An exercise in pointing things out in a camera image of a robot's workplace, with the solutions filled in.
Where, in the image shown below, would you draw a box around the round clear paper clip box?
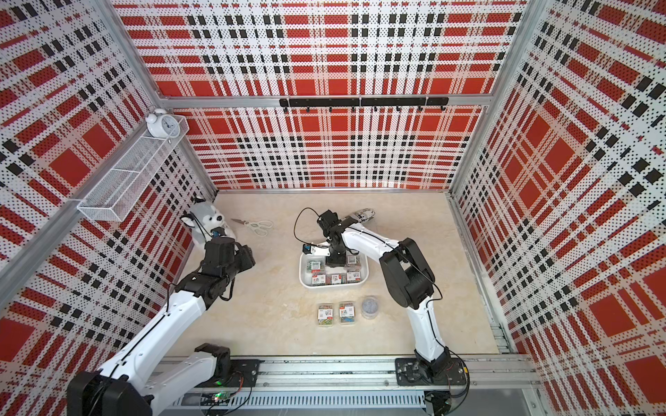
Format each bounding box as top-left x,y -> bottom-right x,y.
361,296 -> 380,320

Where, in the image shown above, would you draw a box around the white alarm clock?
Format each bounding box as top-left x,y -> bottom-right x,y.
145,109 -> 181,139

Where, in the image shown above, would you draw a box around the white wire mesh shelf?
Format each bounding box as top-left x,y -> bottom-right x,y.
77,114 -> 189,222

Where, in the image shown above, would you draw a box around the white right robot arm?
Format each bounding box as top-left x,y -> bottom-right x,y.
317,210 -> 453,379

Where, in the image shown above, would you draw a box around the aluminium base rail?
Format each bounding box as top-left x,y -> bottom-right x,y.
145,354 -> 539,392

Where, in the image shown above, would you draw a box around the white handled scissors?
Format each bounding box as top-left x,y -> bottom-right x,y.
232,218 -> 274,237

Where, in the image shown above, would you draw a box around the grey white husky plush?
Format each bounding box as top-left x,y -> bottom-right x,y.
180,195 -> 236,250

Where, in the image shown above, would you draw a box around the black wall hook rail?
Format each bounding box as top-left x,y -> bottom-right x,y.
279,96 -> 450,110

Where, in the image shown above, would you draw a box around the newspaper print pouch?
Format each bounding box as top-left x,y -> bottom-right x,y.
350,208 -> 376,224

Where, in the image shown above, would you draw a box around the white plastic storage box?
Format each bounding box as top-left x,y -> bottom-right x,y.
299,254 -> 369,289

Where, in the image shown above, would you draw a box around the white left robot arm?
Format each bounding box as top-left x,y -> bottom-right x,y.
66,237 -> 256,415

